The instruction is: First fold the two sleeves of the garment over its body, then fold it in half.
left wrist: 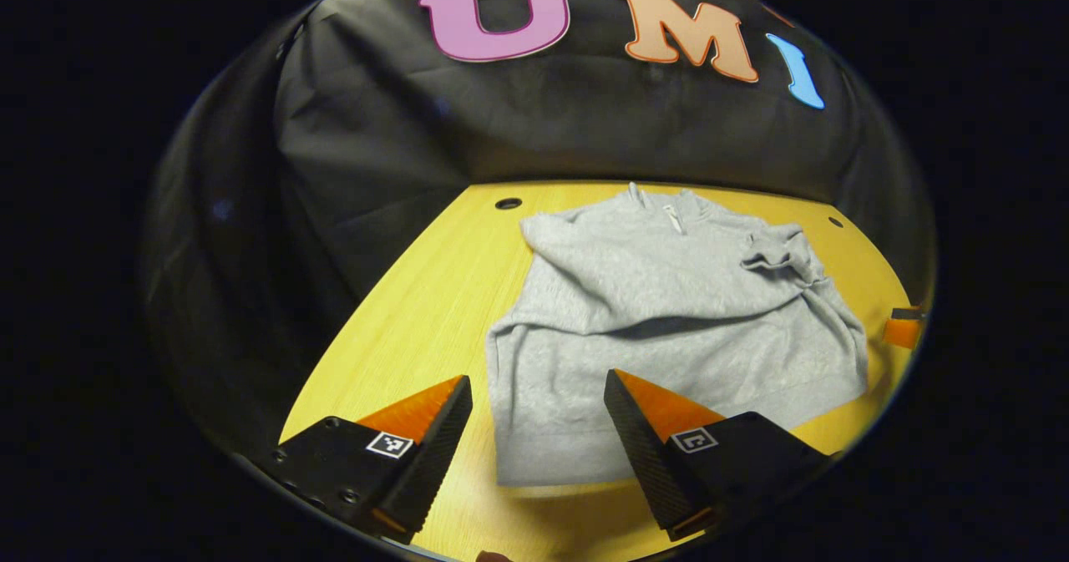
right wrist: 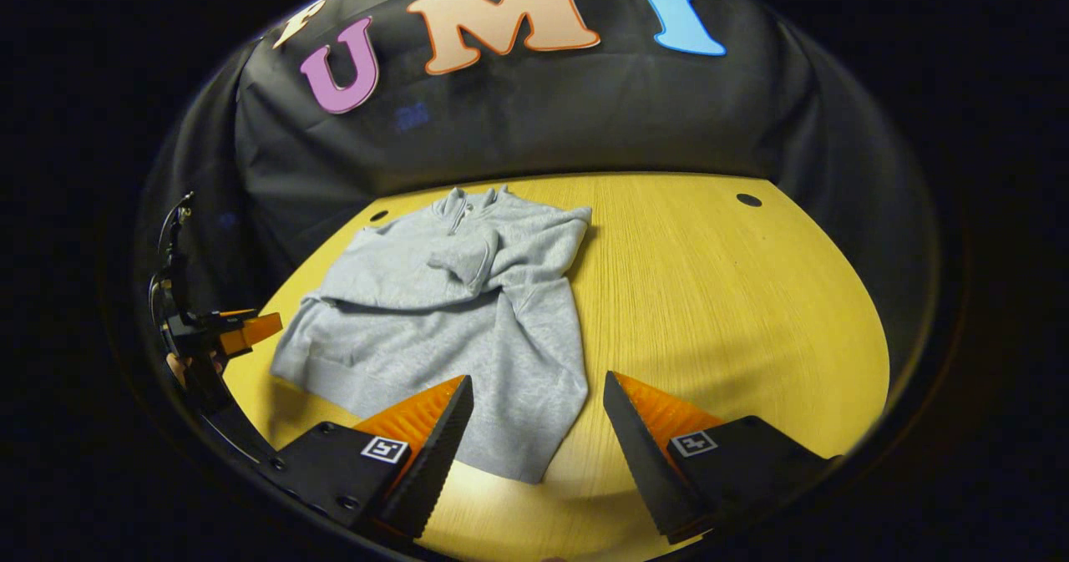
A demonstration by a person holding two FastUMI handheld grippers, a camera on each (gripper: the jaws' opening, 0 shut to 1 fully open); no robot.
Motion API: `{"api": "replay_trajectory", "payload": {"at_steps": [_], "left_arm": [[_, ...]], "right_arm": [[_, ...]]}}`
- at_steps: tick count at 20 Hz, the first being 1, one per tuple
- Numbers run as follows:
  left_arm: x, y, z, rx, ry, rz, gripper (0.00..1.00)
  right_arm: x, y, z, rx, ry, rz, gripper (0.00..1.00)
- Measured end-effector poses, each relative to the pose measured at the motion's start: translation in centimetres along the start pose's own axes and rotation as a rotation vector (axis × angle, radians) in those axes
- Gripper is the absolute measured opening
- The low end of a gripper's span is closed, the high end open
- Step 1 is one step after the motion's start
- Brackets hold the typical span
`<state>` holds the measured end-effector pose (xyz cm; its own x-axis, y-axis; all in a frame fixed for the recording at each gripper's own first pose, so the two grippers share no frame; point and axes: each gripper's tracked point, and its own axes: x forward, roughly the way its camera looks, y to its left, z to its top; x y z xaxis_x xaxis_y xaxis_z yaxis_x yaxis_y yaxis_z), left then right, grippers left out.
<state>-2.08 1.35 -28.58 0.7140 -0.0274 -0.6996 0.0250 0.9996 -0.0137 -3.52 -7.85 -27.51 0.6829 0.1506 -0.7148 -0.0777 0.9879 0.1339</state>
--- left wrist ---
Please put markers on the black backdrop cloth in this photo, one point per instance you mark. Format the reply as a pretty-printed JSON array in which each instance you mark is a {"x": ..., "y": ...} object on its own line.
[{"x": 376, "y": 144}]

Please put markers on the grey sweatshirt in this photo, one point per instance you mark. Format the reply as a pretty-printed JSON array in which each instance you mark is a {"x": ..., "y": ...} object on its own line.
[{"x": 668, "y": 295}]

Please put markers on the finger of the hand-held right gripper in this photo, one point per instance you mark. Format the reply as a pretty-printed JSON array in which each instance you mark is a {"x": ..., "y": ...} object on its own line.
[{"x": 904, "y": 330}]

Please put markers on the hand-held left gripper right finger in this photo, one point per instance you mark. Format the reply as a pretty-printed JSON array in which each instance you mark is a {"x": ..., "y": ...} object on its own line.
[{"x": 643, "y": 453}]

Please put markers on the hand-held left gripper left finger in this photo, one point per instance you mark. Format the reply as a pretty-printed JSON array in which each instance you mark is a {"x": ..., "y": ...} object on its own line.
[{"x": 434, "y": 462}]

